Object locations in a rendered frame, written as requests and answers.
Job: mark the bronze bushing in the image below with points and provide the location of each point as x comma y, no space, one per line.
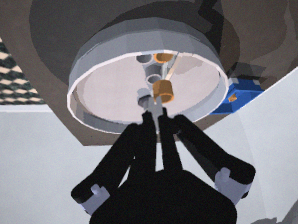
162,57
162,87
233,96

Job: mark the grey metal bushing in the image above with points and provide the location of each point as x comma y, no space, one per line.
153,73
145,105
144,59

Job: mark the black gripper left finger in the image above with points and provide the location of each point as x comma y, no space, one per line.
137,141

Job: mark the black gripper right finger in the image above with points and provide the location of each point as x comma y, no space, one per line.
232,176

